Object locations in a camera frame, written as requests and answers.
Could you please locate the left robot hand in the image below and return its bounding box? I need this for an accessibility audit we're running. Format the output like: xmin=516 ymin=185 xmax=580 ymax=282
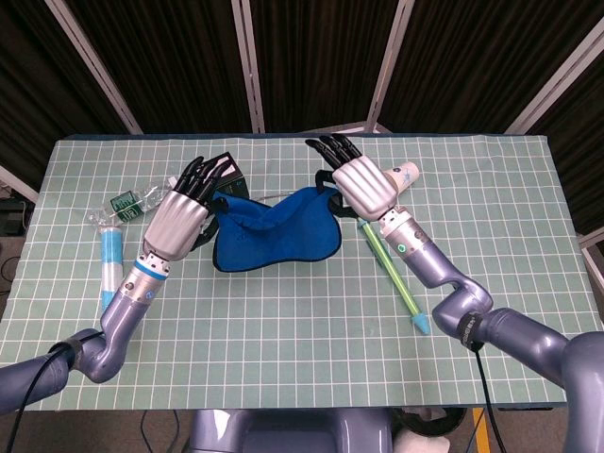
xmin=143 ymin=153 xmax=228 ymax=262

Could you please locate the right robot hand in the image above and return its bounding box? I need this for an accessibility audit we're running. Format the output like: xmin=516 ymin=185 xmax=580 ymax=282
xmin=305 ymin=133 xmax=399 ymax=222

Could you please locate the blue microfiber cloth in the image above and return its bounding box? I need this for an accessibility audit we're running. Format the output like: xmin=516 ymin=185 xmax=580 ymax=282
xmin=211 ymin=186 xmax=343 ymax=274

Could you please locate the white paper cup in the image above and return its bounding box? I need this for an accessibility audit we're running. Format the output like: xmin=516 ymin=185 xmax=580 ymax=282
xmin=381 ymin=160 xmax=421 ymax=195

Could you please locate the clear plastic water bottle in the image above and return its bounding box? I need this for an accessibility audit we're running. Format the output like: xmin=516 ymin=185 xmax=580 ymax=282
xmin=87 ymin=176 xmax=176 ymax=227

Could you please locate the black cardboard box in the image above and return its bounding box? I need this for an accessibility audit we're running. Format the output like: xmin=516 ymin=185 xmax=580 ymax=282
xmin=211 ymin=150 xmax=250 ymax=203

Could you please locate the blue white plastic bag roll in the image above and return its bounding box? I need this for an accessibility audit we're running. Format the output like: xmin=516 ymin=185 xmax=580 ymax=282
xmin=100 ymin=225 xmax=126 ymax=311

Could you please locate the blue green water pump toy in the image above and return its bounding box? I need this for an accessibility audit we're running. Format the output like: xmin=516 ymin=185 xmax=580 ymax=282
xmin=357 ymin=217 xmax=432 ymax=336

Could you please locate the green checked tablecloth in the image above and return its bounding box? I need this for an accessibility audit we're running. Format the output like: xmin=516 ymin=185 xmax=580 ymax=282
xmin=0 ymin=133 xmax=604 ymax=412

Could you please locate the grey-blue robot torso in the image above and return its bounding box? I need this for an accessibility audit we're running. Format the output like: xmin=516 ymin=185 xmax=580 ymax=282
xmin=188 ymin=408 xmax=395 ymax=453

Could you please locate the black round floor object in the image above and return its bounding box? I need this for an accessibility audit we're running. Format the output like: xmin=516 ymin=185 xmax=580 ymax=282
xmin=399 ymin=407 xmax=467 ymax=436

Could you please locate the metal wire stand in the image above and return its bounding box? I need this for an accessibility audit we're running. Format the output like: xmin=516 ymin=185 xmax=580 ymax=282
xmin=248 ymin=190 xmax=303 ymax=202

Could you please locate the white partition frame post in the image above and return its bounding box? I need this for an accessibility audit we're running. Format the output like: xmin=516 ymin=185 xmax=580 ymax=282
xmin=230 ymin=0 xmax=267 ymax=134
xmin=365 ymin=0 xmax=416 ymax=134
xmin=44 ymin=0 xmax=143 ymax=135
xmin=503 ymin=21 xmax=604 ymax=136

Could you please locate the black floor cable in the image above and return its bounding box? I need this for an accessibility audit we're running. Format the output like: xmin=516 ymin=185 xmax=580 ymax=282
xmin=140 ymin=409 xmax=181 ymax=453

